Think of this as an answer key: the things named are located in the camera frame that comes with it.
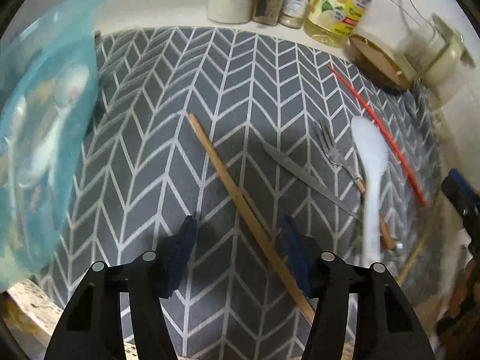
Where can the clear blue plastic basin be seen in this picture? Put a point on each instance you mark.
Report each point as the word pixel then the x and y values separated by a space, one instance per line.
pixel 37 45

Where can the brown saucer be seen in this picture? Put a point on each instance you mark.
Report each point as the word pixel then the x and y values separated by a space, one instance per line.
pixel 378 63

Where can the red chopstick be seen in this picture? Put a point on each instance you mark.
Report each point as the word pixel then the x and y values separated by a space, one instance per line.
pixel 375 123

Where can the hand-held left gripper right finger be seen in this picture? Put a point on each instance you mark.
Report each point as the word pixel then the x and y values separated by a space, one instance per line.
pixel 296 262

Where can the wooden chopstick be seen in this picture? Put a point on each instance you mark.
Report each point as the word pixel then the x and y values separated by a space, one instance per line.
pixel 420 242
pixel 240 198

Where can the grey chevron mat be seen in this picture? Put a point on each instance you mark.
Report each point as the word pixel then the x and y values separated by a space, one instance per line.
pixel 168 120

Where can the spice jar with green lid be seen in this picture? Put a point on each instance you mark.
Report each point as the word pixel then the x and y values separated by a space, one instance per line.
pixel 298 3

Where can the yellow dish soap pump bottle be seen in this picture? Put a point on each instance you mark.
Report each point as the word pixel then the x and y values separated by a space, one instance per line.
pixel 337 7

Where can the metal table knife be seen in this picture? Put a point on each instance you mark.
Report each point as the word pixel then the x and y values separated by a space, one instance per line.
pixel 307 178

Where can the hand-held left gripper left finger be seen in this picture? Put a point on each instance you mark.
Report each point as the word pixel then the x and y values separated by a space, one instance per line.
pixel 180 255

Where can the glass kettle with cream lid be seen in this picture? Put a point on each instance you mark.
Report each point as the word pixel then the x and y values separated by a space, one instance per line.
pixel 435 52

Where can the white plastic rice paddle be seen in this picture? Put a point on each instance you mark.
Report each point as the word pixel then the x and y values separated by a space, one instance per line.
pixel 369 157

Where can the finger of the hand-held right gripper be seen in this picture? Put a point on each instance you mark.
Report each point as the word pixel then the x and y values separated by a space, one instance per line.
pixel 459 195

